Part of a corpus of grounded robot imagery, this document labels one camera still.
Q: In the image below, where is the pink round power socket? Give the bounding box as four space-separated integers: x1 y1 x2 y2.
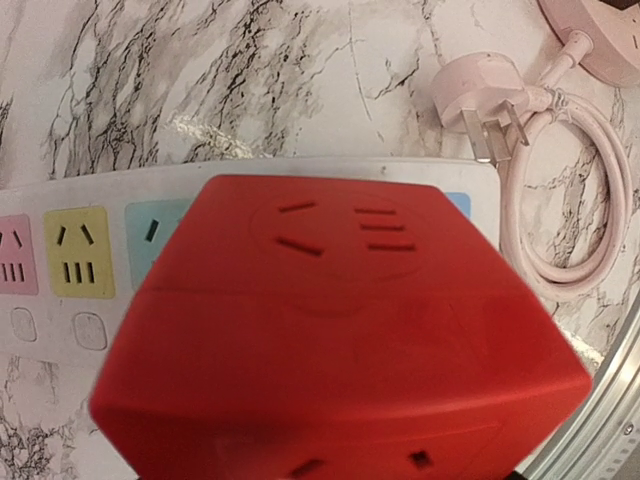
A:
539 0 639 87

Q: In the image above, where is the red cube socket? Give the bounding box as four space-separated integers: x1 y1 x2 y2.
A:
90 175 592 479

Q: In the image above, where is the pink cable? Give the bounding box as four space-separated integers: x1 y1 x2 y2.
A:
430 29 634 302

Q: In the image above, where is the white multicolour power strip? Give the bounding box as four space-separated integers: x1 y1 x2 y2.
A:
1 158 500 367

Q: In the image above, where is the aluminium front rail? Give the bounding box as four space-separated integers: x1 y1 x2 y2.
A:
522 301 639 479

